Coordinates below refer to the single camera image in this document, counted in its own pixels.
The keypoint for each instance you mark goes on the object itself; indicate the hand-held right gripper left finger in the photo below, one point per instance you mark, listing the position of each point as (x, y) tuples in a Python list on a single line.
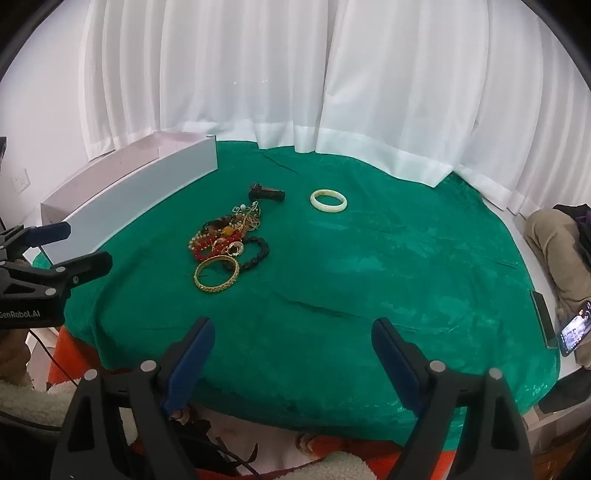
[(191, 364)]

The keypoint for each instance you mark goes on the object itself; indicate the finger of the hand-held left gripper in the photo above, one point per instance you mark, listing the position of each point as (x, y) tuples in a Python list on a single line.
[(46, 234), (85, 270)]

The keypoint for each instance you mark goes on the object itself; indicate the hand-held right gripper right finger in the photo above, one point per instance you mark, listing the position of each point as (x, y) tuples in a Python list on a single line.
[(397, 364)]

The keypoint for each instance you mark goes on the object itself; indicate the white cardboard box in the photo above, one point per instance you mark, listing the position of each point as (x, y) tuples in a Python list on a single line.
[(138, 184)]

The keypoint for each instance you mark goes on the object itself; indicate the pale jade bangle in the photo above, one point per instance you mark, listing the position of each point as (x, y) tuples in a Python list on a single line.
[(314, 201)]

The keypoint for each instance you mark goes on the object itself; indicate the dark brown buckle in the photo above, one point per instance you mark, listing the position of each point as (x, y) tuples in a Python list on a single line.
[(270, 194)]

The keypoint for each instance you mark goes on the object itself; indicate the person's left forearm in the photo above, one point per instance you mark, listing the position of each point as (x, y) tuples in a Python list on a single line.
[(27, 401)]

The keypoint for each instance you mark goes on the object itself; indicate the person's left hand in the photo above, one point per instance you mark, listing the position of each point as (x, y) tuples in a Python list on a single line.
[(14, 355)]

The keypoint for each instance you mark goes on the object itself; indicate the gold bangle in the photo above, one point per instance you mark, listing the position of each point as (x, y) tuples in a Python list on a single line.
[(197, 278)]

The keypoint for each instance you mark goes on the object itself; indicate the green cloth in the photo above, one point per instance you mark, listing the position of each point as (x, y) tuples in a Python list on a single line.
[(346, 277)]

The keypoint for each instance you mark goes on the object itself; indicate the black smartphone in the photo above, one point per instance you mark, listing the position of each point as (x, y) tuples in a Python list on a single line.
[(544, 321)]

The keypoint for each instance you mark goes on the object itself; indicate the lit smartphone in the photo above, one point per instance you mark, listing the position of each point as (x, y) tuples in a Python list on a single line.
[(577, 330)]

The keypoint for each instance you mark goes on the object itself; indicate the white curtain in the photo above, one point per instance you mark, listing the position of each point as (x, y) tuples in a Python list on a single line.
[(277, 69)]

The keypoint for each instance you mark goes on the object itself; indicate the white wall socket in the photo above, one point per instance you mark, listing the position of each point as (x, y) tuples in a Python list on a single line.
[(21, 181)]

